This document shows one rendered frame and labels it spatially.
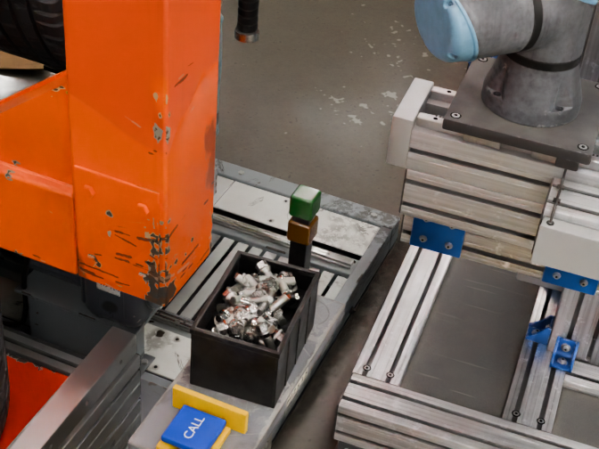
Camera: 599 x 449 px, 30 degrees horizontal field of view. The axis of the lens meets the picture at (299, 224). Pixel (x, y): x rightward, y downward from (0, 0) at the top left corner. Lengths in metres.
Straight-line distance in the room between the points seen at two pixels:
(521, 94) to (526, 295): 0.75
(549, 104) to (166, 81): 0.57
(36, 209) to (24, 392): 0.36
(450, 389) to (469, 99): 0.61
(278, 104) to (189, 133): 1.63
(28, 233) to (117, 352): 0.24
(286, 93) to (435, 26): 1.75
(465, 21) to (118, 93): 0.48
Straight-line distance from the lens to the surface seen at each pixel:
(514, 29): 1.59
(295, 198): 1.75
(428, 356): 2.16
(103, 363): 1.84
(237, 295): 1.71
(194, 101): 1.60
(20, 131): 1.73
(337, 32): 3.65
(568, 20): 1.64
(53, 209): 1.74
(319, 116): 3.20
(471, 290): 2.33
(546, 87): 1.69
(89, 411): 1.85
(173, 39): 1.49
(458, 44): 1.55
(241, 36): 1.97
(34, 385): 1.99
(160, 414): 1.68
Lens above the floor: 1.69
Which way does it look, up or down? 37 degrees down
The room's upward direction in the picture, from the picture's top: 6 degrees clockwise
